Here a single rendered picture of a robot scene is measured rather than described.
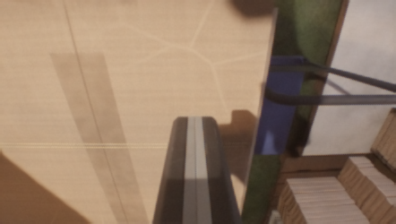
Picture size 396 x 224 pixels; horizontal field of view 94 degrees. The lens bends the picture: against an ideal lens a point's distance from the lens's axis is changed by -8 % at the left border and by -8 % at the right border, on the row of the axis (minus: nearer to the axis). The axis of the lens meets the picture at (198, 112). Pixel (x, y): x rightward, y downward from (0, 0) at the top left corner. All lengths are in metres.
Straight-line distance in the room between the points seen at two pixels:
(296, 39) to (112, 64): 1.32
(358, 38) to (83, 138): 1.49
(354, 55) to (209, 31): 1.42
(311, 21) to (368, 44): 0.38
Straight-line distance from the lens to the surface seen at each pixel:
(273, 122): 1.39
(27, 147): 0.29
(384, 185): 1.96
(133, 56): 0.18
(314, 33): 1.49
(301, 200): 1.85
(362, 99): 0.59
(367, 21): 1.55
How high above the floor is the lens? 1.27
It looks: 60 degrees down
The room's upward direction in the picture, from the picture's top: 177 degrees clockwise
